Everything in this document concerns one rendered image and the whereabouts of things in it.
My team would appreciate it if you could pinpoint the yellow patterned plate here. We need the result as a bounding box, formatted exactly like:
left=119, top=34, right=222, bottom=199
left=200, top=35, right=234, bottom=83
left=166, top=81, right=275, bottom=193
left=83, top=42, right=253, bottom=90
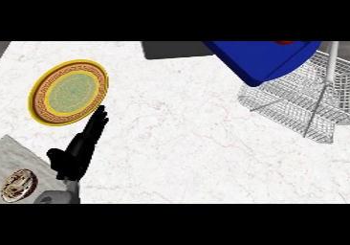
left=27, top=58, right=111, bottom=127

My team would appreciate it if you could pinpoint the dark grey rectangular appliance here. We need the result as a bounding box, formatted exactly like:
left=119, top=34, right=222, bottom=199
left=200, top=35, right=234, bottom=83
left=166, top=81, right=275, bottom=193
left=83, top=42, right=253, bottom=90
left=141, top=40, right=218, bottom=60

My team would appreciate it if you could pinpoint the white wire tiered basket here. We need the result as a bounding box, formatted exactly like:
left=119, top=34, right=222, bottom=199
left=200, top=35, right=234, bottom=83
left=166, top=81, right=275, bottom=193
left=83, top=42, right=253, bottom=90
left=238, top=40, right=350, bottom=145

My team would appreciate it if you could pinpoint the blue tray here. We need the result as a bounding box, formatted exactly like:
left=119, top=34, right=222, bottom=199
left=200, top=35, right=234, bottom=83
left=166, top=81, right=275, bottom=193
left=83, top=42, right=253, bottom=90
left=203, top=40, right=324, bottom=88

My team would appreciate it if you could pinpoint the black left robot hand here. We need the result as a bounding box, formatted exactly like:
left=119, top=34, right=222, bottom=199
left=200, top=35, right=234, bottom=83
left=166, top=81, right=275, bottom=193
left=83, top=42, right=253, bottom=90
left=46, top=104, right=111, bottom=182

